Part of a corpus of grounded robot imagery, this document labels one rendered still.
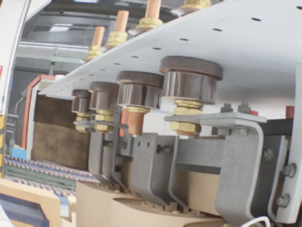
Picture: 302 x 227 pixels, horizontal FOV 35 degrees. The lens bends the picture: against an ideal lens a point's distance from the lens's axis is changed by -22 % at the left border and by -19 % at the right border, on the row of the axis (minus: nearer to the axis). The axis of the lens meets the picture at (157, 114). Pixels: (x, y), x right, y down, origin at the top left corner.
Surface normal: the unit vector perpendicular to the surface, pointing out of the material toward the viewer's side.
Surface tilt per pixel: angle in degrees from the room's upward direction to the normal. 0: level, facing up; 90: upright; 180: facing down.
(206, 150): 90
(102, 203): 90
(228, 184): 90
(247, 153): 90
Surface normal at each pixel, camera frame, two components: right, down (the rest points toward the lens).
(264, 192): -0.94, -0.14
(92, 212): -0.70, -0.14
